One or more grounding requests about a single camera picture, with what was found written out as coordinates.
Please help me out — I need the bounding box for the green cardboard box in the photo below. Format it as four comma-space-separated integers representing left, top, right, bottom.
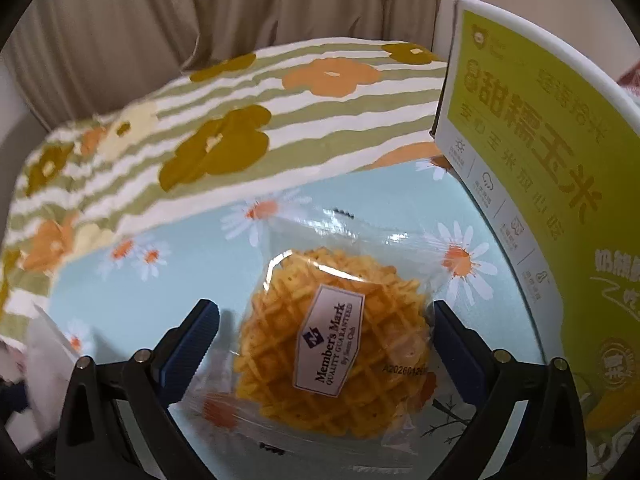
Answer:
428, 0, 640, 480

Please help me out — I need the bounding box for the striped floral blanket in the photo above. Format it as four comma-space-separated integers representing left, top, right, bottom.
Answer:
0, 37, 451, 342

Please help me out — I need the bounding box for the red patterned packet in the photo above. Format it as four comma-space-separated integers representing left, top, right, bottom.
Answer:
616, 57, 640, 99

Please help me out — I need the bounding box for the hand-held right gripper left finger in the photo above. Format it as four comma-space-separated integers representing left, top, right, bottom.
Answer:
55, 299, 221, 480

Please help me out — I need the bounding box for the white wrapper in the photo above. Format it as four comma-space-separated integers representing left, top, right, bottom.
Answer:
25, 302, 84, 411

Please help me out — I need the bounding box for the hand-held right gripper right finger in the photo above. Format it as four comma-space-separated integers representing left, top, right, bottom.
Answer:
432, 300, 589, 480

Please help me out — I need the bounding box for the beige curtain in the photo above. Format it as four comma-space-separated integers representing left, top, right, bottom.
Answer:
0, 0, 444, 133

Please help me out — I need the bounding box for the clear waffle packet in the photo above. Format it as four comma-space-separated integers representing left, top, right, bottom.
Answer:
185, 207, 449, 454

